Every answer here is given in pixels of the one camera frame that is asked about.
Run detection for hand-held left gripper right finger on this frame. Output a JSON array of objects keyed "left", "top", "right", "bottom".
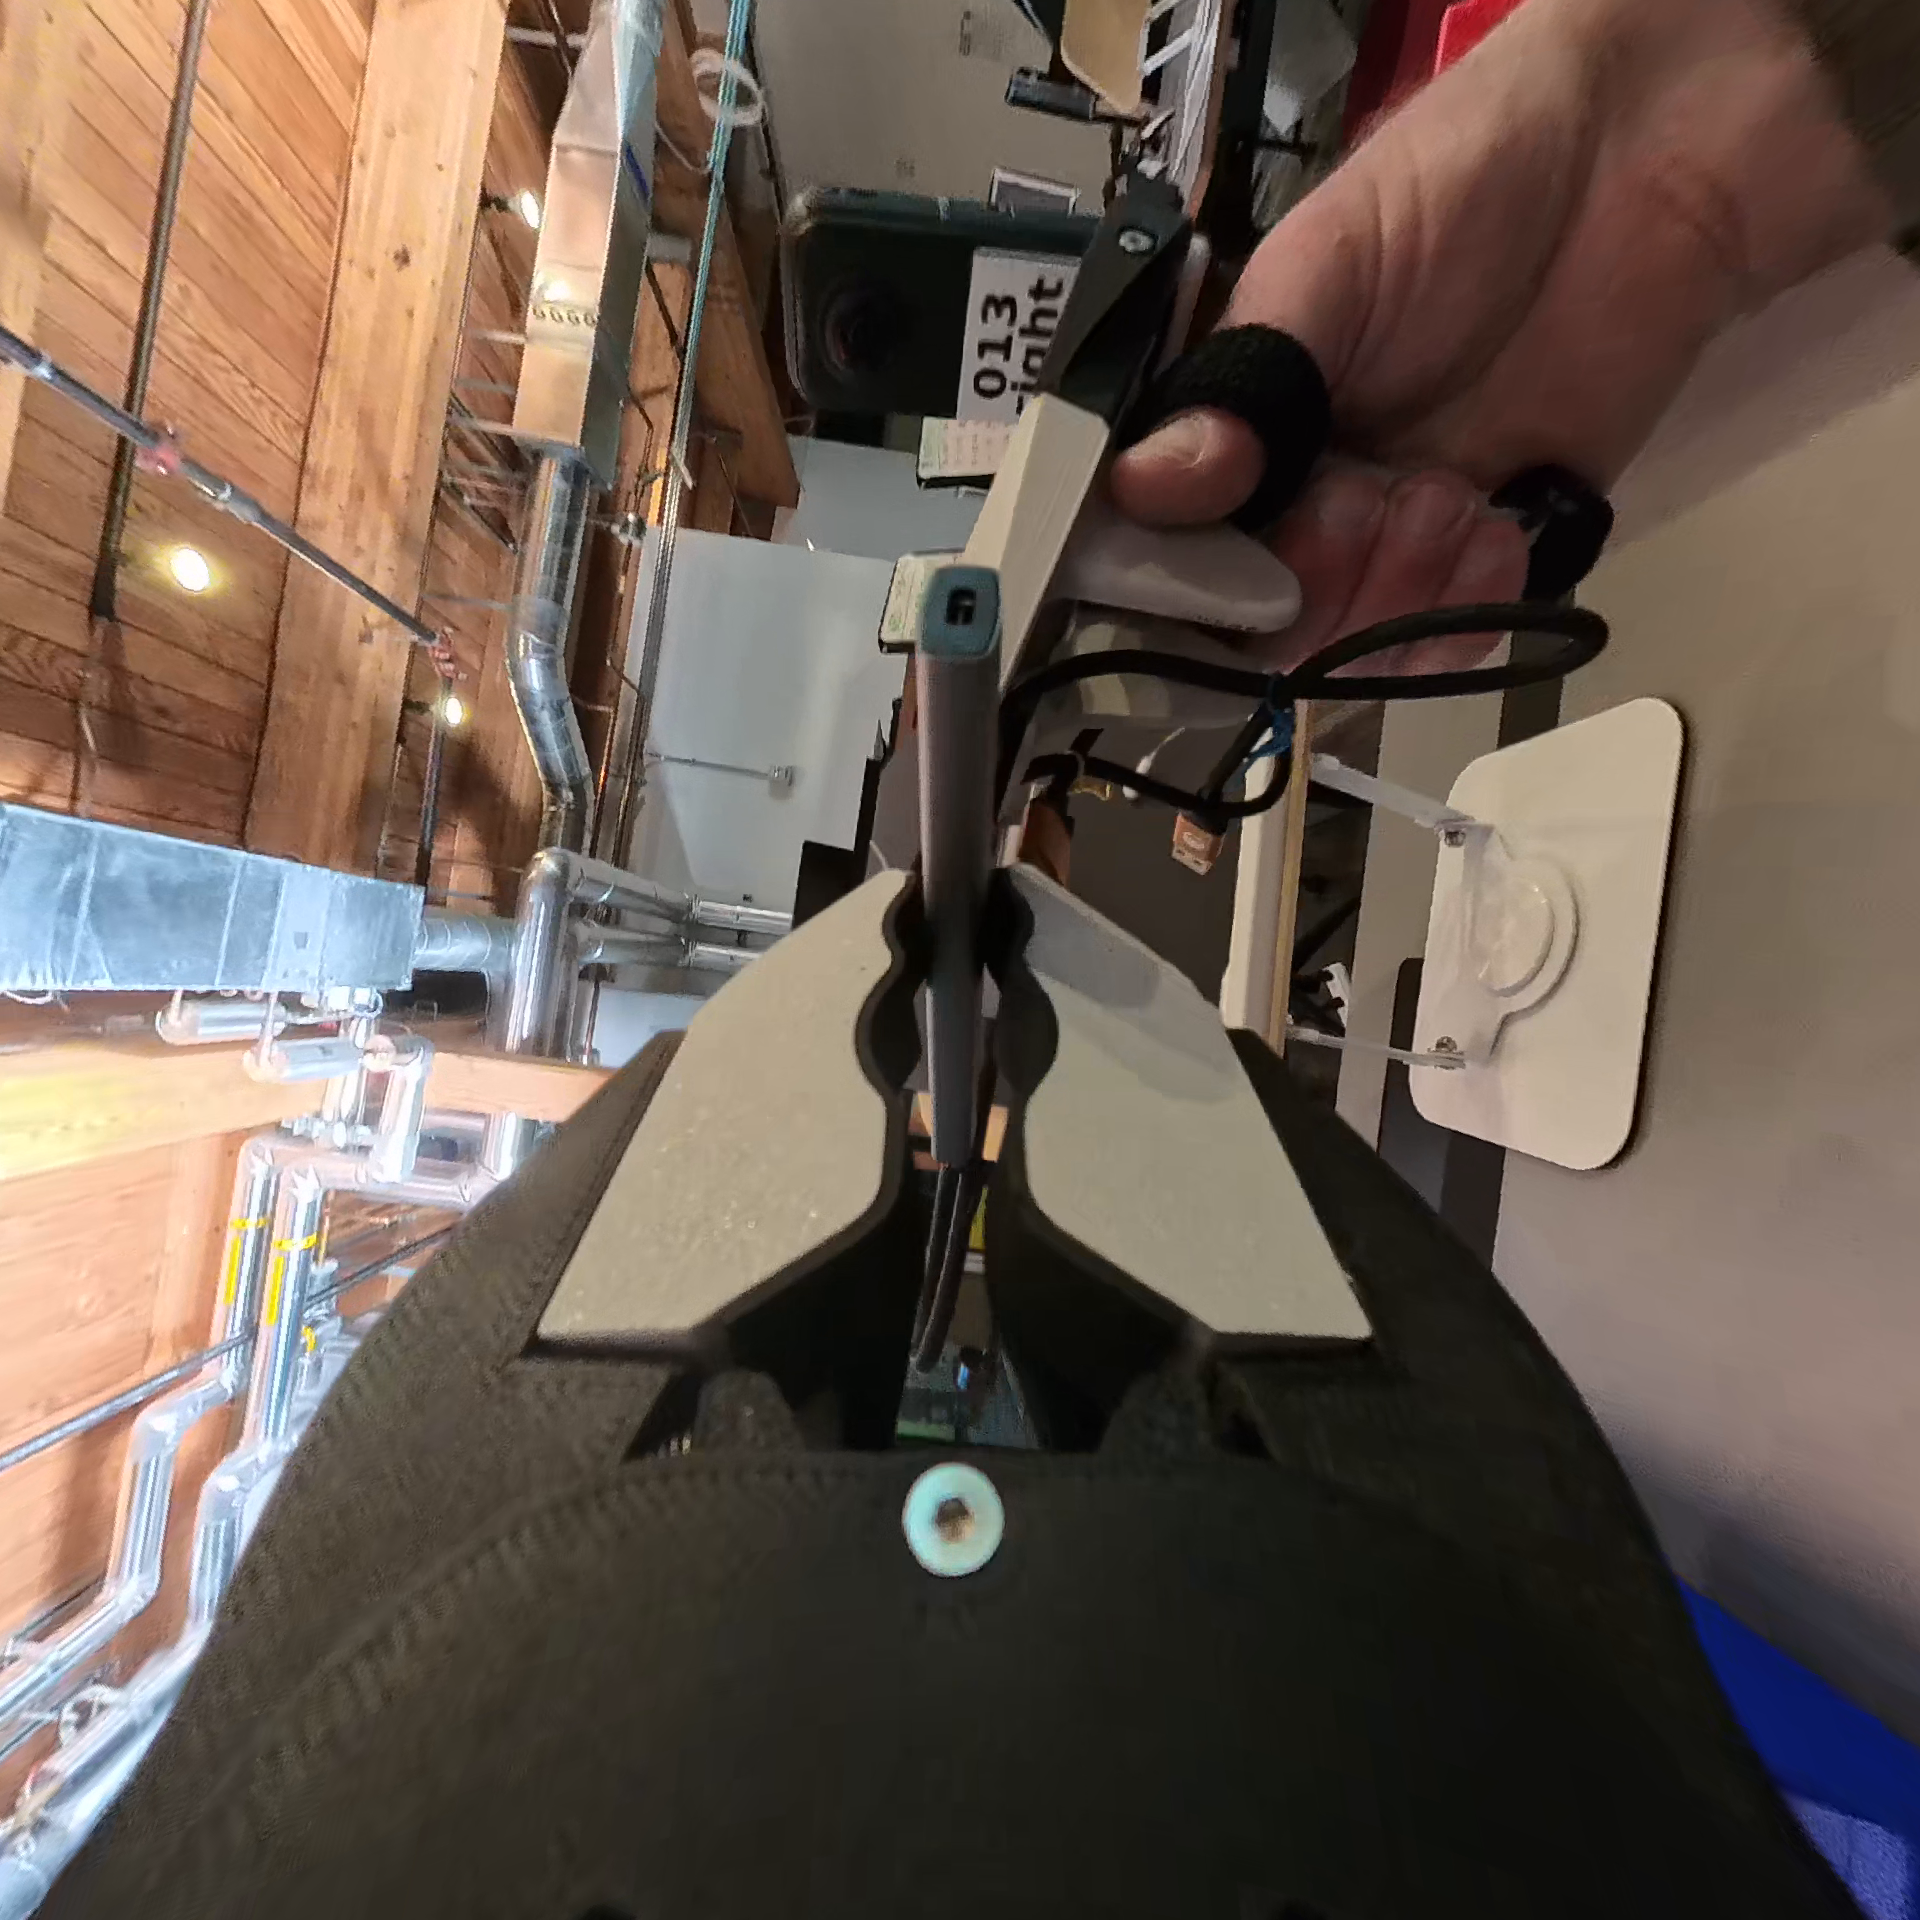
[{"left": 984, "top": 862, "right": 1375, "bottom": 1349}]

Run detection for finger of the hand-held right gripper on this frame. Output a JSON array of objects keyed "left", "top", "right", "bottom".
[{"left": 960, "top": 397, "right": 1123, "bottom": 699}]

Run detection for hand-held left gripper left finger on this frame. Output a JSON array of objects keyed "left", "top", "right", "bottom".
[{"left": 538, "top": 871, "right": 929, "bottom": 1344}]

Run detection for dark grey usb hub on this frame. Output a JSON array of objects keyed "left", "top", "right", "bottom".
[{"left": 908, "top": 561, "right": 1004, "bottom": 1173}]

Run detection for black braided cable orange plugs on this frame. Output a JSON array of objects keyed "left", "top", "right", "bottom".
[{"left": 998, "top": 598, "right": 1615, "bottom": 876}]

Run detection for blue plastic bin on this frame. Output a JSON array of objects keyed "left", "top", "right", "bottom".
[{"left": 1671, "top": 1575, "right": 1920, "bottom": 1920}]

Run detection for person's right hand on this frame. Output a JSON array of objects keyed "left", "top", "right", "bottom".
[{"left": 1111, "top": 0, "right": 1895, "bottom": 675}]

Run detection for wooden book stand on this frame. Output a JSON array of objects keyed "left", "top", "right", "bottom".
[
  {"left": 1223, "top": 696, "right": 1689, "bottom": 1173},
  {"left": 1056, "top": 0, "right": 1156, "bottom": 113}
]

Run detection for silver ventilation duct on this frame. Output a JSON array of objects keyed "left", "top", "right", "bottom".
[{"left": 503, "top": 0, "right": 670, "bottom": 848}]

